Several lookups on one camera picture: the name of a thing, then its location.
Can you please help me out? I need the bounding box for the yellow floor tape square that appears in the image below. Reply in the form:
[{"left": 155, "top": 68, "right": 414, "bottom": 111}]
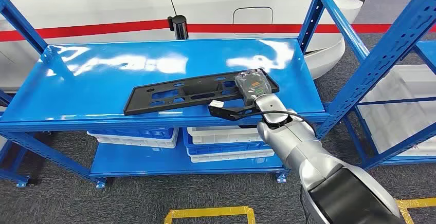
[
  {"left": 164, "top": 206, "right": 257, "bottom": 224},
  {"left": 395, "top": 197, "right": 436, "bottom": 224}
]

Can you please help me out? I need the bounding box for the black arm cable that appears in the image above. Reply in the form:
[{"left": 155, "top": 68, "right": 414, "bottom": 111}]
[{"left": 238, "top": 109, "right": 316, "bottom": 132}]

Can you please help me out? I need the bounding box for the red barrier belt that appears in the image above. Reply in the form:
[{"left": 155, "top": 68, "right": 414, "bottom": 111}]
[
  {"left": 186, "top": 23, "right": 436, "bottom": 34},
  {"left": 0, "top": 19, "right": 170, "bottom": 43}
]

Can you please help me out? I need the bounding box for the blue plastic crate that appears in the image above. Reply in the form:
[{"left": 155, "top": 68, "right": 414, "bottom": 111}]
[
  {"left": 183, "top": 128, "right": 272, "bottom": 156},
  {"left": 87, "top": 128, "right": 177, "bottom": 141}
]

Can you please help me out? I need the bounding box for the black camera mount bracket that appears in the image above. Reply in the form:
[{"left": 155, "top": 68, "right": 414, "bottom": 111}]
[{"left": 208, "top": 104, "right": 265, "bottom": 122}]

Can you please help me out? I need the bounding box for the black stanchion post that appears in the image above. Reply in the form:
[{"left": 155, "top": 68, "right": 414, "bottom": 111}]
[{"left": 167, "top": 14, "right": 189, "bottom": 41}]

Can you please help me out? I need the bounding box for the black plastic plate part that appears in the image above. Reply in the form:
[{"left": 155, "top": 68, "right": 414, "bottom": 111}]
[{"left": 123, "top": 68, "right": 280, "bottom": 117}]

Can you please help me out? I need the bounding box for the white car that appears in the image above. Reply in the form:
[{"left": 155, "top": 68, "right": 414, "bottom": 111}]
[{"left": 0, "top": 0, "right": 369, "bottom": 94}]

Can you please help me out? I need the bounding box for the blue metal shelf rack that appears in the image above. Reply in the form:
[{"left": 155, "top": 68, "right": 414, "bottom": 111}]
[
  {"left": 0, "top": 89, "right": 31, "bottom": 189},
  {"left": 0, "top": 0, "right": 436, "bottom": 190},
  {"left": 340, "top": 40, "right": 436, "bottom": 171}
]

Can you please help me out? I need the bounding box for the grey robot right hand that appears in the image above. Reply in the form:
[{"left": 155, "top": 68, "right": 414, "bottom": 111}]
[{"left": 234, "top": 68, "right": 273, "bottom": 107}]

